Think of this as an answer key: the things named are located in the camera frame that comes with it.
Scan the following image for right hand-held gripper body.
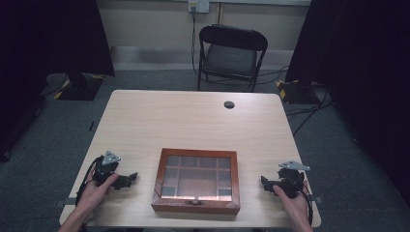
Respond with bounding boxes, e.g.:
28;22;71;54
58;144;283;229
272;160;311;199

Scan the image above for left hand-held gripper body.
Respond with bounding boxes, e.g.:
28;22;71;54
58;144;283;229
92;150;128;190

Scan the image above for wooden box with glass lid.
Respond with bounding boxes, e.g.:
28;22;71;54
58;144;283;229
151;148;242;216

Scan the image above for person's right hand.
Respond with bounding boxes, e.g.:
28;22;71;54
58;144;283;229
272;180;314;232

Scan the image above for person's left hand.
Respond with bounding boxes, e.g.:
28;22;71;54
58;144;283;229
74;172;120;223

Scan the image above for black stand base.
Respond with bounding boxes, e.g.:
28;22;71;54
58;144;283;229
53;72;105;102
275;78;322;105

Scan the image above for black curtain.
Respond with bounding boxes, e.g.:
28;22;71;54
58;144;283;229
284;0;410;207

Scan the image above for black folding chair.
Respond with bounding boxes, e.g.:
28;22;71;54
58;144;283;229
196;23;269;94

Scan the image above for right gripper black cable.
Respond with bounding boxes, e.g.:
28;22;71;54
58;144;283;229
298;180;315;226

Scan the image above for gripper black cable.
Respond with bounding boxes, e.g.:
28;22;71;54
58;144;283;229
298;180;315;226
74;156;104;207

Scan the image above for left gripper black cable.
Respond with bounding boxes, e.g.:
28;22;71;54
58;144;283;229
74;156;104;207

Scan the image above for black floor cables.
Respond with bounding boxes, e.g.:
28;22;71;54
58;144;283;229
257;65;337;137

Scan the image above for black power cable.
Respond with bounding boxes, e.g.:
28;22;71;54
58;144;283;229
190;6;202;78

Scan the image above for white wall socket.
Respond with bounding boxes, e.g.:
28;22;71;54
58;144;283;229
188;0;211;15

